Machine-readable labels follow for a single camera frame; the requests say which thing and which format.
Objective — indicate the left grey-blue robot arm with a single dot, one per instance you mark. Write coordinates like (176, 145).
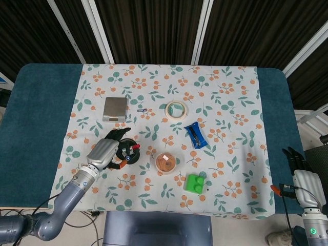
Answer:
(69, 197)

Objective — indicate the double white partition post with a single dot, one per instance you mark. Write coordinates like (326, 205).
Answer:
(98, 30)

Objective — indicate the green toy building block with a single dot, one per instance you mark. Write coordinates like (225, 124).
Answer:
(191, 184)

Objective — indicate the grey-blue robot torso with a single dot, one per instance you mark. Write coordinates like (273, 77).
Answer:
(156, 230)

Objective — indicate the floral print tablecloth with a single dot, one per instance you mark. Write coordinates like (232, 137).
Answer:
(179, 84)

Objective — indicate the blue cap marker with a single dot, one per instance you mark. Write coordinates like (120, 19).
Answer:
(127, 158)

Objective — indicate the white metal frame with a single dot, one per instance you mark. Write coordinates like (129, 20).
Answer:
(312, 119)

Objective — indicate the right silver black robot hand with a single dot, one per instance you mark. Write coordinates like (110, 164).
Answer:
(307, 184)

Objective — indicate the silver digital scale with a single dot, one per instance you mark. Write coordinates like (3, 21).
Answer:
(115, 107)

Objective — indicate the white shoe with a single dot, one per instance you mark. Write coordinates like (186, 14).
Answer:
(278, 238)

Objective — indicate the slanted white partition post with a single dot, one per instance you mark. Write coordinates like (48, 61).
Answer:
(305, 48)

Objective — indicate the teal table cover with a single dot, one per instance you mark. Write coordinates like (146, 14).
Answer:
(38, 115)

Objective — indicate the masking tape roll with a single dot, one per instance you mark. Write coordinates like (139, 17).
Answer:
(167, 114)

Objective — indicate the black mesh chair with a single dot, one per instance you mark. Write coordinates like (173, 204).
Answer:
(317, 161)

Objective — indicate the single white partition post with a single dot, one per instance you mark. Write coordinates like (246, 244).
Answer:
(66, 30)

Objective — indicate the wide white partition post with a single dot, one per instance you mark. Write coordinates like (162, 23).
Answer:
(202, 30)

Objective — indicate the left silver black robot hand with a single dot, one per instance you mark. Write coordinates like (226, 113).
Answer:
(102, 153)

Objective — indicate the red cap marker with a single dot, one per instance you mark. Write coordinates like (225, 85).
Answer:
(135, 146)

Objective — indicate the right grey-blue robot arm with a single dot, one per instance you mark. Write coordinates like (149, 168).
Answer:
(314, 230)

